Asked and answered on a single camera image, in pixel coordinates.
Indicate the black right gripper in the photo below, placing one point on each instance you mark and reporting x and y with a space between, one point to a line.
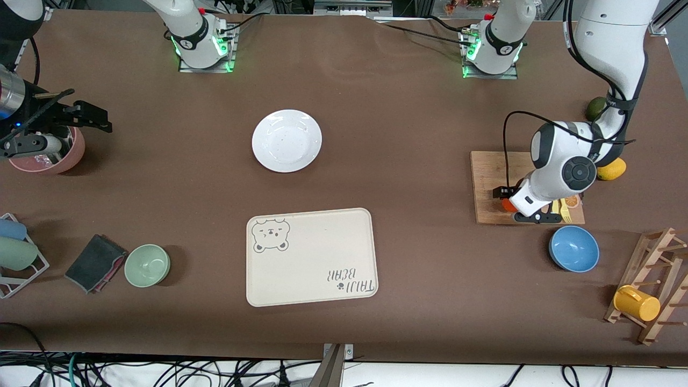
47 114

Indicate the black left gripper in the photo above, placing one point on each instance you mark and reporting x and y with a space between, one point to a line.
506 192

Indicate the orange mandarin fruit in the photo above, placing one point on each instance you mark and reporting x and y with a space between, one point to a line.
508 205

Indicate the white round plate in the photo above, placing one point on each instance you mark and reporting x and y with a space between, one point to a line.
286 141

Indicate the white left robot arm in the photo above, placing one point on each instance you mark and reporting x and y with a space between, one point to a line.
613 43

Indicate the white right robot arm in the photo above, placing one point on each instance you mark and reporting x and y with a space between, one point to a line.
188 32

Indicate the wooden cutting board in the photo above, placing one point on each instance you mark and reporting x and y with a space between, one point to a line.
486 183

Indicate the metal scoop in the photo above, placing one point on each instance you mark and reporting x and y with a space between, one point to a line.
67 141

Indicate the pink bowl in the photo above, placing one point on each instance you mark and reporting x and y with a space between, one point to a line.
72 156

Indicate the yellow plastic fork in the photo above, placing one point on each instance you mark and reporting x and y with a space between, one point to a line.
567 215

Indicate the toy orange slice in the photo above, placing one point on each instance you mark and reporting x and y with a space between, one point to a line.
573 202

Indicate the blue bowl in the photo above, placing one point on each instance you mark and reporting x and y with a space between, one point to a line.
574 249

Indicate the yellow lemon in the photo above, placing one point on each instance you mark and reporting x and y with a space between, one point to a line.
615 172

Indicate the green avocado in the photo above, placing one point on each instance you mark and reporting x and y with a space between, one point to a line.
594 110

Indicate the blue cup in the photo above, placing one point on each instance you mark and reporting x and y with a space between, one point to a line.
11 230

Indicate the dark grey folded cloth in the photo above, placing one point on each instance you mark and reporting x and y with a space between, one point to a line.
94 263

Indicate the pale green cup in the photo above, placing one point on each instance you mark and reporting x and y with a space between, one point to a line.
16 253

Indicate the pale green bowl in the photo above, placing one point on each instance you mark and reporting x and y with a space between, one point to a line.
147 266

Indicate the wooden mug rack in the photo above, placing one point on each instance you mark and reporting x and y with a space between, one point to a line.
636 279

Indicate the yellow mug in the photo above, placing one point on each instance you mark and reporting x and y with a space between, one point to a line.
639 305

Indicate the cream bear print tray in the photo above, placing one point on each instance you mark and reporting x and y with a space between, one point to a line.
312 252

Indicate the grey metal equipment box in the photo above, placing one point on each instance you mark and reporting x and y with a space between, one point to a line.
349 6

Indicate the aluminium frame rail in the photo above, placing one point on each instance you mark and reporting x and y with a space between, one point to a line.
47 14

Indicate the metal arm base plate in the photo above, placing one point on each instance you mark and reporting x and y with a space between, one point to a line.
207 70
492 76

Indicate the aluminium frame corner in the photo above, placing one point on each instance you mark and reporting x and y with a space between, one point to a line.
658 27

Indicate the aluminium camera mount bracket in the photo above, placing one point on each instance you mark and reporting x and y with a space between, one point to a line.
333 371

